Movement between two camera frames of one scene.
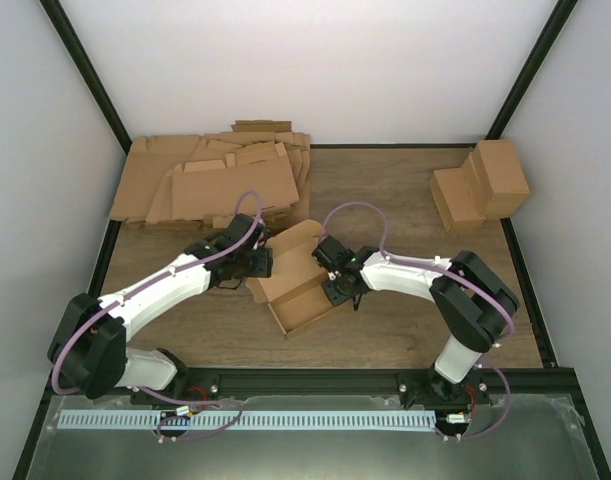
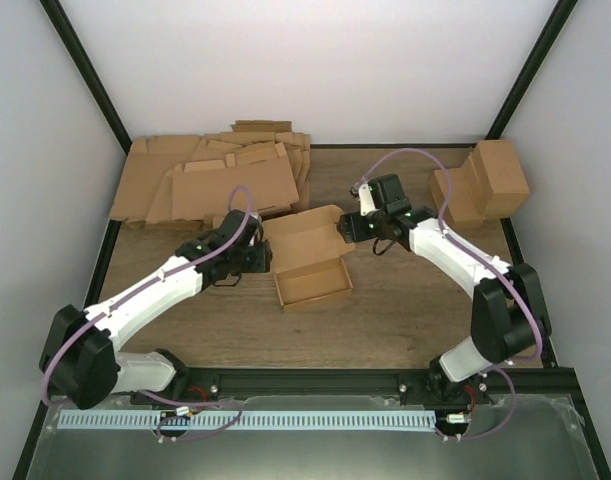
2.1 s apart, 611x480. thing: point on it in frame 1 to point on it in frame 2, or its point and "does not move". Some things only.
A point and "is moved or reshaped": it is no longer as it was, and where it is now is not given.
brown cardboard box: x=295 y=289 is moved or reshaped
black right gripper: x=334 y=297 to x=352 y=230
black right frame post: x=535 y=62 does not move
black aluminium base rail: x=233 y=384 does not move
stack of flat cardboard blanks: x=260 y=168 does not move
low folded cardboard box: x=461 y=195 does not move
